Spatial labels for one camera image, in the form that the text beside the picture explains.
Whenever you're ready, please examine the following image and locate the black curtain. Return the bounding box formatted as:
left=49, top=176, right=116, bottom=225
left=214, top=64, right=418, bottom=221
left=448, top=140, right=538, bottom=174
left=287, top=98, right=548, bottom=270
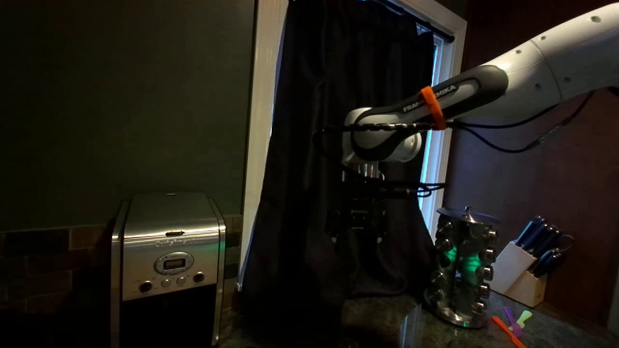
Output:
left=241, top=0, right=437, bottom=348

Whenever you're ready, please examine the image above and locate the round metal spice rack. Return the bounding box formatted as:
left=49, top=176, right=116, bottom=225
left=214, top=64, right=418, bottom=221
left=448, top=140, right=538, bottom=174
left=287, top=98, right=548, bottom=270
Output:
left=424, top=206, right=500, bottom=330

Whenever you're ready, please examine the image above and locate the light wooden knife block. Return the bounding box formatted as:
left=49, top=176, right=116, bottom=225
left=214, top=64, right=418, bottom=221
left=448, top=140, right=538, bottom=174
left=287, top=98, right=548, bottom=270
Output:
left=489, top=241, right=548, bottom=308

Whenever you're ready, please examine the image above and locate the orange plastic utensil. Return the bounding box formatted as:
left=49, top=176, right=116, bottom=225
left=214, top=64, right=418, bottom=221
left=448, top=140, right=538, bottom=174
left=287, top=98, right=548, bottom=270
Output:
left=492, top=315, right=528, bottom=348

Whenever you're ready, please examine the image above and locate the stainless steel coffee maker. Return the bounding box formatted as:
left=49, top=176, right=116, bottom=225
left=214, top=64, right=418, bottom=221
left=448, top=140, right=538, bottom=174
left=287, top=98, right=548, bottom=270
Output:
left=110, top=192, right=227, bottom=348

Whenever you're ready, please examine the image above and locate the bunch of dark-handled knives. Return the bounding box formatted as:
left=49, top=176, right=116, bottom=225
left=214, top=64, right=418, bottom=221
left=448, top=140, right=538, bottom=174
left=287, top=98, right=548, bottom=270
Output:
left=514, top=216, right=575, bottom=279

